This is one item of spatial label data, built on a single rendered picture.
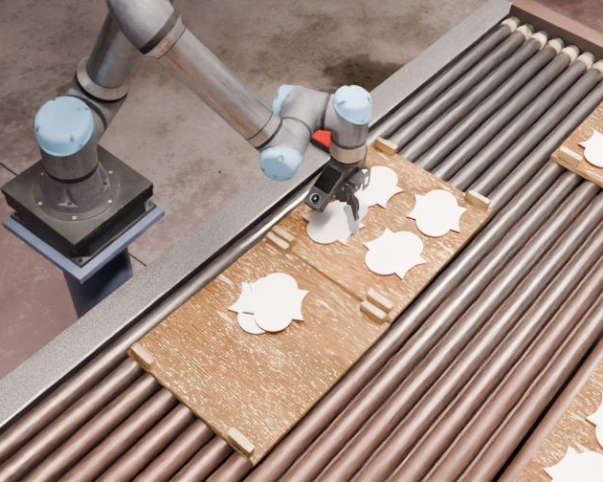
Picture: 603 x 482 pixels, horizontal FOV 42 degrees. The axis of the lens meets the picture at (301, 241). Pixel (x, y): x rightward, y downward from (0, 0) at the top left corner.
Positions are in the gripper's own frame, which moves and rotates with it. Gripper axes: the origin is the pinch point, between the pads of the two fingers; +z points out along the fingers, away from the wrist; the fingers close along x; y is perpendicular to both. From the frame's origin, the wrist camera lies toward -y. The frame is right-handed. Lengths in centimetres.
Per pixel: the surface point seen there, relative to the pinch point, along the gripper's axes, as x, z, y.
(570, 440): -67, 1, -12
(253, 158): 93, 93, 73
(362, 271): -13.3, 0.8, -6.4
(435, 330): -33.5, 2.7, -7.3
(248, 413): -18, 1, -48
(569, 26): -4, -2, 105
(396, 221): -10.4, 0.6, 10.3
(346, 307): -16.7, 1.0, -16.3
